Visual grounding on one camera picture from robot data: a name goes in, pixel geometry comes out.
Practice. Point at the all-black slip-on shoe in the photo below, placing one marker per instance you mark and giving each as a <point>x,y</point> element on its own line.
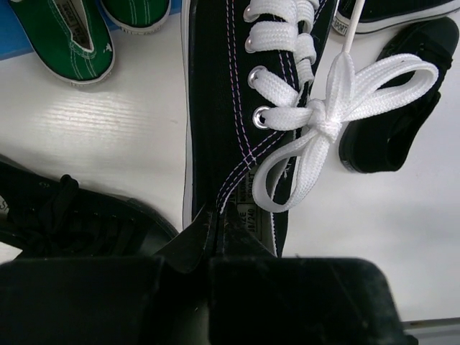
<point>381,143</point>

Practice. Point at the all-black lace sneaker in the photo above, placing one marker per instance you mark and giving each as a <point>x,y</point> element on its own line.
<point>46,218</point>

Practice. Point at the blue shoe shelf frame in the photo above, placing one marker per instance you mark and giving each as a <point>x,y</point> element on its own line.
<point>14,41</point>

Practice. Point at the black white-laced sneaker upright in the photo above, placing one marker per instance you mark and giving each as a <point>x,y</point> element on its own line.
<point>383,14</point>

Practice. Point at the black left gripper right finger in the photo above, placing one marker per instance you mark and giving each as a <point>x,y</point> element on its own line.
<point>232,239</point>

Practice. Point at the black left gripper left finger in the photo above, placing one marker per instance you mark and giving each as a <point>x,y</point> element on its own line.
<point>193,245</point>

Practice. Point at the black sneaker orange sole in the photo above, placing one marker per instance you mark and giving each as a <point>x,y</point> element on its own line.
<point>257,141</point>

